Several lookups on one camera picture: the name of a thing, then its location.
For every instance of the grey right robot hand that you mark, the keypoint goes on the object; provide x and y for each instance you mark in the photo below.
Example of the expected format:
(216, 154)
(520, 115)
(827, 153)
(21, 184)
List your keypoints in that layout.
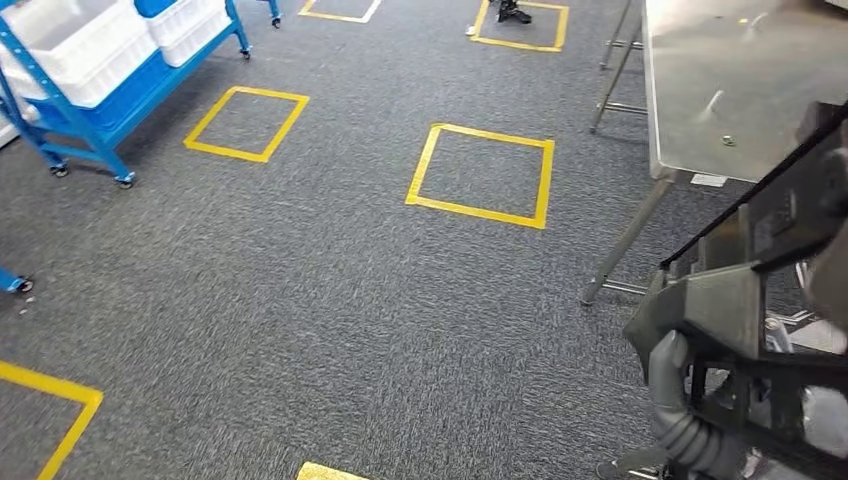
(669, 371)

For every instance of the black plastic plate frame part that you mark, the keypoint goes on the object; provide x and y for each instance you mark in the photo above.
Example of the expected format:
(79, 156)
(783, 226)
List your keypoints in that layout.
(795, 199)

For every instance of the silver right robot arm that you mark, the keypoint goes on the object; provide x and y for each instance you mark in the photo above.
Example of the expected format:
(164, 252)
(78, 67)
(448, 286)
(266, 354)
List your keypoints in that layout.
(696, 440)

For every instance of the stainless steel workbench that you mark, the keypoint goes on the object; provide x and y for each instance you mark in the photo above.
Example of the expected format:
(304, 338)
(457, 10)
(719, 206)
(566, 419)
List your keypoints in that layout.
(729, 79)

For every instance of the white paper label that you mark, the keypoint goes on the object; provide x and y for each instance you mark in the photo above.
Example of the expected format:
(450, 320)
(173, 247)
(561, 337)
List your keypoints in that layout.
(709, 180)

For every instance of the small metal nut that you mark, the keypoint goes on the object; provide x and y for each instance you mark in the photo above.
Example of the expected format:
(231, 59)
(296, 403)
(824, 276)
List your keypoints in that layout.
(729, 140)

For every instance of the yellow floor tape square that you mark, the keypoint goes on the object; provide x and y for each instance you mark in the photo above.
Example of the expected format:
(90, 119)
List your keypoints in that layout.
(517, 44)
(53, 385)
(324, 473)

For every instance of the black feet of standing robot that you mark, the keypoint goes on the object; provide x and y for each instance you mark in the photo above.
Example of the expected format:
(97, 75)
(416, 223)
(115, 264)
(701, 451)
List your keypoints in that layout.
(513, 13)

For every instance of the blue plastic bin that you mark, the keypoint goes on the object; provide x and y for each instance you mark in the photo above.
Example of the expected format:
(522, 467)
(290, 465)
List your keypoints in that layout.
(154, 6)

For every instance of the large white plastic bin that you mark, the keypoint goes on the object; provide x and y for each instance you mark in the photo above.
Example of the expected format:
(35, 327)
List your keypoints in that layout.
(79, 46)

